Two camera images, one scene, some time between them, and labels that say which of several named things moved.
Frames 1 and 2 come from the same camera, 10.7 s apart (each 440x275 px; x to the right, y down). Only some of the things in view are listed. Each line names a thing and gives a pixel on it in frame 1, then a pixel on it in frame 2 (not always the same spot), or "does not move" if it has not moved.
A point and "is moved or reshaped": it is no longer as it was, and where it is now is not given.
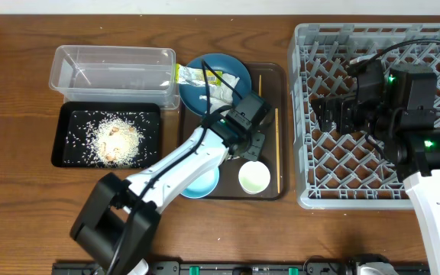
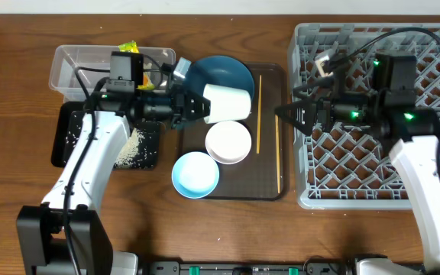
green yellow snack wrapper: (185, 75) -> (131, 46)
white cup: (254, 176) is moved or reshaped
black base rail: (312, 266) does not move
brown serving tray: (270, 79) does not move
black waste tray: (108, 134) does not move
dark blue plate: (222, 63) does not move
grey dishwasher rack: (346, 171) does not move
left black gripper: (253, 145) -> (180, 108)
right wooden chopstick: (277, 147) does not move
